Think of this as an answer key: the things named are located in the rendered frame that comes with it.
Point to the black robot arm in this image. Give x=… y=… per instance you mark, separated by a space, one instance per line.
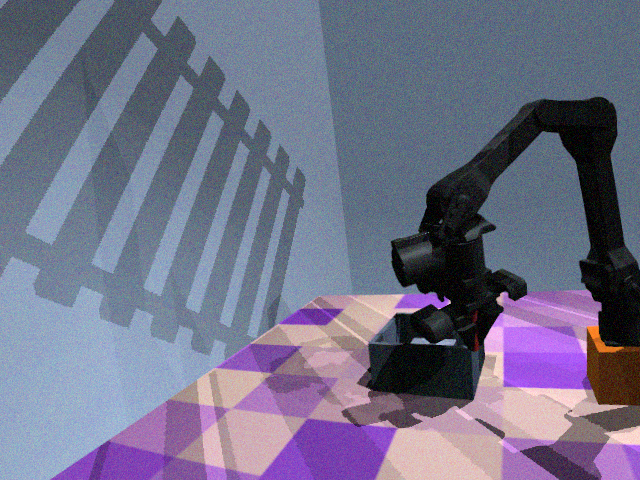
x=588 y=130

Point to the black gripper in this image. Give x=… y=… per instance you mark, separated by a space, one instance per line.
x=468 y=291

